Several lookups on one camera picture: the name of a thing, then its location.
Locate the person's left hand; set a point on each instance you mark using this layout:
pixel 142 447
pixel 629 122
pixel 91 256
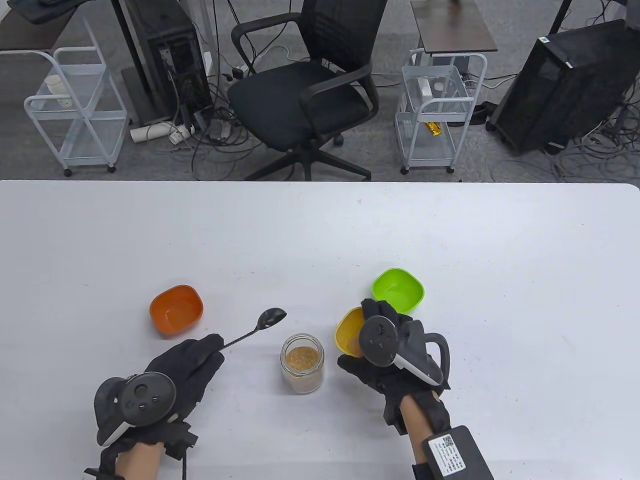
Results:
pixel 195 360

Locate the person's right hand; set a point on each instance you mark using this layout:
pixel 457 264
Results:
pixel 385 310

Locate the green plastic dish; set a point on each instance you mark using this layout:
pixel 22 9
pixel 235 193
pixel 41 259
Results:
pixel 400 287

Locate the yellow plastic dish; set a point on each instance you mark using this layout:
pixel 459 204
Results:
pixel 347 327

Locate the orange plastic dish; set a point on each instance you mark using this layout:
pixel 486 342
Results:
pixel 176 310

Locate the black spoon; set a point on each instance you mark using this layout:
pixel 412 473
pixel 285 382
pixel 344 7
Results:
pixel 272 316

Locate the clear glass jar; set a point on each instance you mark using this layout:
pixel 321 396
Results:
pixel 302 382

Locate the person's right forearm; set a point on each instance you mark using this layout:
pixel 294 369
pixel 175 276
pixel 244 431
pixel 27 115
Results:
pixel 415 420

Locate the grey motion controller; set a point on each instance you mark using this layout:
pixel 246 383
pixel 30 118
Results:
pixel 145 400
pixel 380 340

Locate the black wrist sensor box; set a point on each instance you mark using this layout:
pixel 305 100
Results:
pixel 457 455

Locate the yellow snack packet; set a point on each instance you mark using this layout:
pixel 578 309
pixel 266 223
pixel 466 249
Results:
pixel 434 129

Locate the black office chair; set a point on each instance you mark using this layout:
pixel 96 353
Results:
pixel 295 105

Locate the white plug adapter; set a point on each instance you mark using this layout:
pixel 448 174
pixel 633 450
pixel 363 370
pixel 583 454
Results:
pixel 176 136

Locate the white tube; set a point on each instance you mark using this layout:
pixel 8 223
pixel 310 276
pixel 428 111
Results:
pixel 150 131

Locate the black power adapter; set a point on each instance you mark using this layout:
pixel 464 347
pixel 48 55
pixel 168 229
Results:
pixel 237 73

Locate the black computer tower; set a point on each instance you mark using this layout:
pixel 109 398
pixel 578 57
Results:
pixel 170 50
pixel 560 85

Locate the small brown table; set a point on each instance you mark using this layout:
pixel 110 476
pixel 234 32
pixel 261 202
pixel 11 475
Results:
pixel 450 30

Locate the white paper cup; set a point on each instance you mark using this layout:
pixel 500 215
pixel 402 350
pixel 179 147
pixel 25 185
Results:
pixel 55 85

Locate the grey desk leg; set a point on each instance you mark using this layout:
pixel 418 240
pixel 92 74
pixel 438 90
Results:
pixel 132 50

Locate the dark desk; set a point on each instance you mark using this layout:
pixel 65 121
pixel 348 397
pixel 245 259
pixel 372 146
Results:
pixel 30 35

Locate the black bag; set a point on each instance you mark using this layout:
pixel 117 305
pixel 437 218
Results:
pixel 45 9

